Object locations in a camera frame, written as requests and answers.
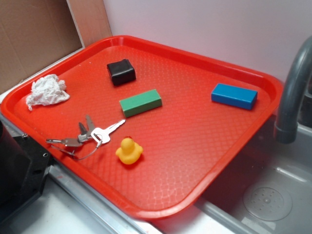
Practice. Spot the blue rectangular block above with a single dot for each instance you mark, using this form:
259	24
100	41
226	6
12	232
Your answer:
234	96

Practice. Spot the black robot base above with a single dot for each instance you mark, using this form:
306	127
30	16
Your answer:
24	165

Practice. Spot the green rectangular block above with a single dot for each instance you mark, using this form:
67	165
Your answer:
141	103

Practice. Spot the black square block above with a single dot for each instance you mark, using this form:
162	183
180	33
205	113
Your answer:
121	72

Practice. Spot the red plastic tray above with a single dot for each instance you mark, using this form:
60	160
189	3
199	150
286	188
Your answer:
187	142

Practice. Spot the yellow rubber duck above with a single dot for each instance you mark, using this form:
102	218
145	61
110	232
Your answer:
129	151

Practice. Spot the large silver key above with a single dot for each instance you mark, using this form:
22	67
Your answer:
102	136

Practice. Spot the grey key pointing up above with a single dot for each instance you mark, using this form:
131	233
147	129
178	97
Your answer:
90	124

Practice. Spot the small dark key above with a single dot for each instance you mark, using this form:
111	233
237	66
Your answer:
82	128

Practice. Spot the silver key pointing left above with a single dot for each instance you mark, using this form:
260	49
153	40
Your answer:
68	142

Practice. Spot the crumpled white tissue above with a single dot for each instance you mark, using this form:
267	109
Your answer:
47	90

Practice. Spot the grey sink faucet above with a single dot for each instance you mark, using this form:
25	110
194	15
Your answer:
296	102

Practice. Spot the grey sink basin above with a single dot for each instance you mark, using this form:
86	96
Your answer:
266	188

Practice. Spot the brown cardboard panel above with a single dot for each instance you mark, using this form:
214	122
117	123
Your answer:
33	35

